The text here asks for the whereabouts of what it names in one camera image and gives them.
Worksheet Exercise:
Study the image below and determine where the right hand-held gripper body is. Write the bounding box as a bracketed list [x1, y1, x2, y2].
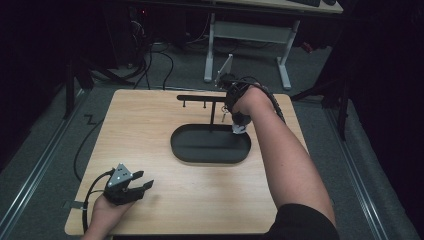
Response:
[214, 53, 255, 127]

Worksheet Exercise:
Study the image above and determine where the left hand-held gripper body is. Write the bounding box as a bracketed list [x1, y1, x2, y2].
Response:
[103, 162, 146, 206]

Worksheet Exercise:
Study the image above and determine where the silver carabiner key ring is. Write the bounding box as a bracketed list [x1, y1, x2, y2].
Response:
[220, 105, 232, 124]

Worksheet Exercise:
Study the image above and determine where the black key rack with tray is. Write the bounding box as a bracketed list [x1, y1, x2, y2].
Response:
[170, 94, 253, 165]

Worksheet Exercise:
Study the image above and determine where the person's right hand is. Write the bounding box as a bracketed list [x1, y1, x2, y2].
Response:
[231, 85, 272, 117]

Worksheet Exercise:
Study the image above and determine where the person's left hand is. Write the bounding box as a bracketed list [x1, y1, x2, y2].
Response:
[90, 195, 136, 235]

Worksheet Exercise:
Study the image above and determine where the white-legged desk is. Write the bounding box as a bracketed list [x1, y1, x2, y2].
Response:
[203, 0, 345, 91]

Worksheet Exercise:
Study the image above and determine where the black metal stand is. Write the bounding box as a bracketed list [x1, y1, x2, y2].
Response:
[290, 78, 352, 142]
[62, 56, 136, 120]

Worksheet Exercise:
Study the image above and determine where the black keyboard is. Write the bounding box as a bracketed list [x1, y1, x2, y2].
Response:
[287, 0, 322, 8]

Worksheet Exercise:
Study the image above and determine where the dark computer tower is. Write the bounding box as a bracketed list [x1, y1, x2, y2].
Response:
[127, 4, 152, 68]

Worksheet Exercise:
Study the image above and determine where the person's black sleeve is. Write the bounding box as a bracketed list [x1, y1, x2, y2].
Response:
[261, 203, 342, 240]

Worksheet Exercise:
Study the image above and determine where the left hand-held gripper cable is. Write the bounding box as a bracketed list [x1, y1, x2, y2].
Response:
[81, 168, 116, 234]

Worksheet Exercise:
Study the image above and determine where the hand-held gripper cable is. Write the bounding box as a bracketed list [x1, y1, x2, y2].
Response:
[81, 168, 116, 234]
[233, 77, 287, 125]

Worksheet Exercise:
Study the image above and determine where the right hand-held gripper cable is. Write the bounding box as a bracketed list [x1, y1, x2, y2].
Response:
[233, 77, 287, 125]

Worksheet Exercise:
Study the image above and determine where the black floor cable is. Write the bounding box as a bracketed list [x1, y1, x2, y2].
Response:
[73, 117, 106, 183]

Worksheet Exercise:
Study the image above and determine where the aluminium floor rail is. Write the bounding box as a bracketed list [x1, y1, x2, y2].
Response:
[323, 107, 390, 240]
[0, 89, 88, 232]

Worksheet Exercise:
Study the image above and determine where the bundle of black floor cables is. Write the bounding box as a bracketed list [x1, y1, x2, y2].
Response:
[114, 19, 175, 91]

